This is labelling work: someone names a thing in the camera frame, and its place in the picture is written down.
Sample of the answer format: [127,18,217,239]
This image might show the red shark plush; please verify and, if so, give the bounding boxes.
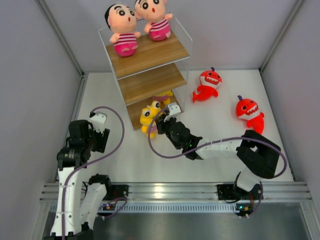
[235,95,265,135]
[192,67,223,103]

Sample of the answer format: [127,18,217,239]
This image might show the aluminium frame post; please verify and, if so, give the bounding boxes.
[258,0,307,72]
[37,0,86,78]

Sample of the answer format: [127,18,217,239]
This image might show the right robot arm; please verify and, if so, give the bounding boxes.
[155,113,281,203]

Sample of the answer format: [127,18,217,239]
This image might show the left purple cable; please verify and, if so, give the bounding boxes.
[59,106,128,240]

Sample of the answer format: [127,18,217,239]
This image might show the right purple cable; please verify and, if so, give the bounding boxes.
[147,107,288,218]

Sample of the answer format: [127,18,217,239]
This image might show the yellow plush toy striped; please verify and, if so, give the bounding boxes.
[152,90,174,105]

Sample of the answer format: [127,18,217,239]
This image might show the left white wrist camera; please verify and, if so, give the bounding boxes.
[89,112,107,133]

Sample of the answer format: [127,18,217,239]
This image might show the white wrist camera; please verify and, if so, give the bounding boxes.
[165,102,182,121]
[89,112,107,133]

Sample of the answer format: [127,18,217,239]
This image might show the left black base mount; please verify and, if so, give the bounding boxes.
[102,184,129,201]

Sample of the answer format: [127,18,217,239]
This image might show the boy plush doll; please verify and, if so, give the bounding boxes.
[134,0,173,42]
[104,3,141,57]

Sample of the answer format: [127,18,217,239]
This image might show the aluminium mounting rail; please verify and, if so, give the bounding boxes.
[40,181,313,215]

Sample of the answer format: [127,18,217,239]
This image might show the aluminium frame post left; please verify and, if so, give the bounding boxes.
[37,0,86,78]

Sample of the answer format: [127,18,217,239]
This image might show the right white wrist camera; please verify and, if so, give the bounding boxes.
[165,102,182,121]

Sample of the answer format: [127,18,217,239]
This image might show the purple cable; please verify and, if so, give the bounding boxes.
[59,106,128,240]
[147,107,288,218]

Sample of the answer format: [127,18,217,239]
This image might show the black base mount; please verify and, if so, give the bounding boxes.
[102,184,129,201]
[217,184,250,204]

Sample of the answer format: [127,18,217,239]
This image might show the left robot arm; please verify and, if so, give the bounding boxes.
[46,116,113,240]

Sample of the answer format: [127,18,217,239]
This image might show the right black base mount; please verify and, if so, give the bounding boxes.
[217,184,250,204]

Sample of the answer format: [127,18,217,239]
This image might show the aluminium frame post right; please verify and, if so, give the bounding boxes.
[258,0,307,72]

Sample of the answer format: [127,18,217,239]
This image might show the white wire wooden shelf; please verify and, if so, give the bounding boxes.
[98,17,193,130]

